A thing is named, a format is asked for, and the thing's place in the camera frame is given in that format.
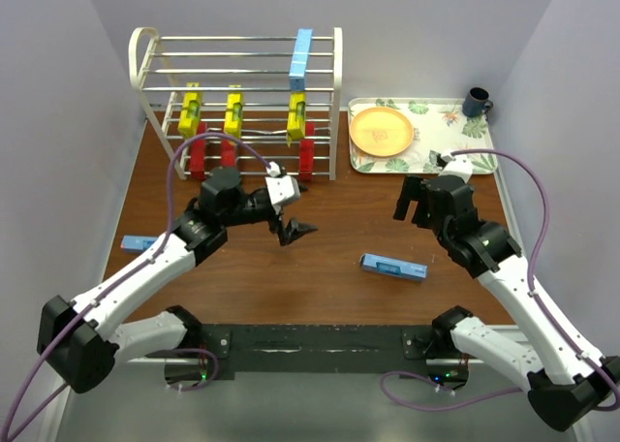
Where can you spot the white metal shelf rack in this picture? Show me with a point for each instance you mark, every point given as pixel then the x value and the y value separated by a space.
pixel 160 67

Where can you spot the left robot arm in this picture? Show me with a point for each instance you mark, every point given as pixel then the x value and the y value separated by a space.
pixel 86 338

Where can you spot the aluminium rail frame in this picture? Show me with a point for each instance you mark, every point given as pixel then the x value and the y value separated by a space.
pixel 140 402

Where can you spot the red toothpaste box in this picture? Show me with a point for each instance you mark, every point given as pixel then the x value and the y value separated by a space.
pixel 197 159
pixel 228 154
pixel 307 153

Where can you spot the floral serving tray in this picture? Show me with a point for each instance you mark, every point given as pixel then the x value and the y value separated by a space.
pixel 438 124

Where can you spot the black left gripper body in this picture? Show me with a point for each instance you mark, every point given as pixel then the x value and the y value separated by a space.
pixel 251 210

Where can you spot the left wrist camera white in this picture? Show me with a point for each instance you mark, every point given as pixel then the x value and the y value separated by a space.
pixel 282 190

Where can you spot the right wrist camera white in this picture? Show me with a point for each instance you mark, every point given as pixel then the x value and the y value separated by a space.
pixel 458 166

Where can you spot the dark blue mug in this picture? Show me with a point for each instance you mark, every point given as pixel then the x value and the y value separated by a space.
pixel 477 102

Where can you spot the orange plate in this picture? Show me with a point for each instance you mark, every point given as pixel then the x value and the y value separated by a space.
pixel 381 132

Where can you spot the blue toothpaste box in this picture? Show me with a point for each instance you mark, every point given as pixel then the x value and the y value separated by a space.
pixel 393 267
pixel 136 244
pixel 299 59

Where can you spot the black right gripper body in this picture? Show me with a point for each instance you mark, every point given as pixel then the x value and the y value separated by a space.
pixel 422 216

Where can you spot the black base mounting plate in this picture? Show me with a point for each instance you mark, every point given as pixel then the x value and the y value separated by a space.
pixel 357 349

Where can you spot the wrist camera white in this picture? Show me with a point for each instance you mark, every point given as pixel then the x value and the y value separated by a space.
pixel 282 190
pixel 458 166

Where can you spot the yellow toothpaste box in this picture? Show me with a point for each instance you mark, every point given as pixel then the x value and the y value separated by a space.
pixel 190 114
pixel 234 112
pixel 296 117

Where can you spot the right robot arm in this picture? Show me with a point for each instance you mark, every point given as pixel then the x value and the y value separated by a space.
pixel 563 375

